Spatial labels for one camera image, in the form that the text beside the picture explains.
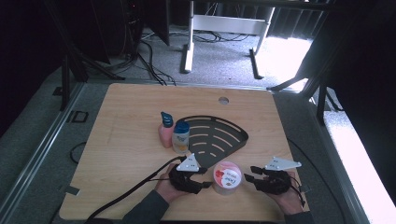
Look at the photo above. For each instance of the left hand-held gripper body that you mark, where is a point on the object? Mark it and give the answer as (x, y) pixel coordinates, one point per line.
(186, 180)

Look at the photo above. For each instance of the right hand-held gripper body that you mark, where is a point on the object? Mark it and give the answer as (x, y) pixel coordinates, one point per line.
(275, 182)

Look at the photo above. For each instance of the white jar with red label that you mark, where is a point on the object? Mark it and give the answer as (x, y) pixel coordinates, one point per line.
(227, 179)

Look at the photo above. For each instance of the black slotted corner tray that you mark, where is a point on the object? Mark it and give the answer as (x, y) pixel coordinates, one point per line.
(218, 137)

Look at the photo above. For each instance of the pink bottle with blue cap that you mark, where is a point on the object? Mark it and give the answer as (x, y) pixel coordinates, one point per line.
(165, 135)

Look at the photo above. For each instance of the person's left hand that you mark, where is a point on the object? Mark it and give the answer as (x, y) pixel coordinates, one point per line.
(165, 189)

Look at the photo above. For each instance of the person's right hand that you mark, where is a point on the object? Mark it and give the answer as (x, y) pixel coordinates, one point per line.
(289, 202)

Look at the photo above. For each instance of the black metal angled stand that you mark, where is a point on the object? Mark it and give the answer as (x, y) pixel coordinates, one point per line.
(320, 93)

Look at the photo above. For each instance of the dark pleated curtain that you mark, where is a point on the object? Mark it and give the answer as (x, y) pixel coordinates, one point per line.
(295, 21)

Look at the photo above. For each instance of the dark computer tower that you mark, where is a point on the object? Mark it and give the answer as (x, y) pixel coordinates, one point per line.
(118, 28)

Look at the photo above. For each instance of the black metal tripod stand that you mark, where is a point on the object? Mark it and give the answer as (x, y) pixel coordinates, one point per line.
(70, 56)

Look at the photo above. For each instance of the short aluminium floor rail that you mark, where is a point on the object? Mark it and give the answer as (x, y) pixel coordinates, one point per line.
(342, 168)

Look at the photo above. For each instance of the black rectangular floor bracket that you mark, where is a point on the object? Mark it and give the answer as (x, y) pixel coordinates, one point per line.
(74, 116)

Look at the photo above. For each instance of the white desk frame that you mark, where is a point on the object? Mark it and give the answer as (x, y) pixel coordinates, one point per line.
(227, 24)

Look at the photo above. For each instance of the long aluminium floor rail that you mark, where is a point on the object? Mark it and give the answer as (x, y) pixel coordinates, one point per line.
(37, 155)

